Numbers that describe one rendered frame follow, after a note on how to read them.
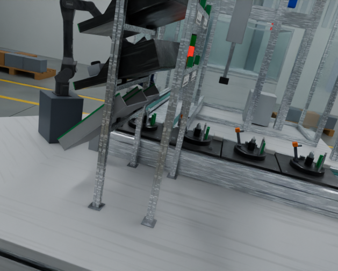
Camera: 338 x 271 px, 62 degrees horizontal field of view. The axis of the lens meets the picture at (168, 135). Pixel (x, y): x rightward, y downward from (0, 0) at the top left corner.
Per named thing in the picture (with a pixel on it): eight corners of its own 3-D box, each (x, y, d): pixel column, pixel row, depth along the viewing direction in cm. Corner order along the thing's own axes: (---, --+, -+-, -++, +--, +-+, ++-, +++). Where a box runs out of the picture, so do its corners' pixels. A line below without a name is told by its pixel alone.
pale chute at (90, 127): (64, 150, 88) (56, 138, 88) (90, 140, 100) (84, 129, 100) (127, 107, 76) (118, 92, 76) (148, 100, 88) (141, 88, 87)
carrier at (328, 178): (280, 176, 112) (290, 148, 108) (273, 155, 134) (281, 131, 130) (344, 193, 108) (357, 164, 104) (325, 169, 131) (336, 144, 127)
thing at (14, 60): (-17, 69, 594) (-17, 49, 581) (6, 65, 670) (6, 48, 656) (38, 80, 594) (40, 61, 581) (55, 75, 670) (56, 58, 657)
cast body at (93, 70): (88, 87, 87) (82, 64, 86) (96, 85, 91) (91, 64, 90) (110, 81, 83) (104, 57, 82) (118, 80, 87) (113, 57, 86)
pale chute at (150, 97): (87, 137, 102) (81, 126, 102) (108, 129, 114) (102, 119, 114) (143, 98, 90) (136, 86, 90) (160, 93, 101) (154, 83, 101)
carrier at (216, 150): (163, 145, 120) (169, 117, 115) (174, 130, 142) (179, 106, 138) (218, 160, 116) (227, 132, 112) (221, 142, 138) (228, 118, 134)
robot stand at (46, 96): (37, 132, 130) (39, 89, 123) (67, 129, 139) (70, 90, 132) (49, 143, 120) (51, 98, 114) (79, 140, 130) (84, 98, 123)
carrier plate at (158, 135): (108, 130, 123) (108, 126, 123) (127, 118, 146) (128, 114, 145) (159, 144, 120) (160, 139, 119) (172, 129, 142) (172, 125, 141)
